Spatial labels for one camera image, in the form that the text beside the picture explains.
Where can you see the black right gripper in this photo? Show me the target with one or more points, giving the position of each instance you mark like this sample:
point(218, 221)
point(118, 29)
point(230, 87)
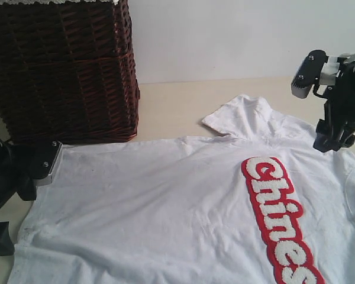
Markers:
point(338, 128)

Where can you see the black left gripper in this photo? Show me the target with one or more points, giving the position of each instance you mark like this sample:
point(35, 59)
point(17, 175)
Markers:
point(15, 178)

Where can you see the white t-shirt red lettering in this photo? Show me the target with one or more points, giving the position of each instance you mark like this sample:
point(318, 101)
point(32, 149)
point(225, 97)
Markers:
point(257, 204)

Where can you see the dark brown wicker basket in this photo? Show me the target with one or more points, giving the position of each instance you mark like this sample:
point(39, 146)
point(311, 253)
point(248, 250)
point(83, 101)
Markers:
point(67, 73)

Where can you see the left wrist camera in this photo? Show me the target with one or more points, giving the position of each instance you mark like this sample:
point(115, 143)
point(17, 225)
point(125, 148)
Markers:
point(40, 161)

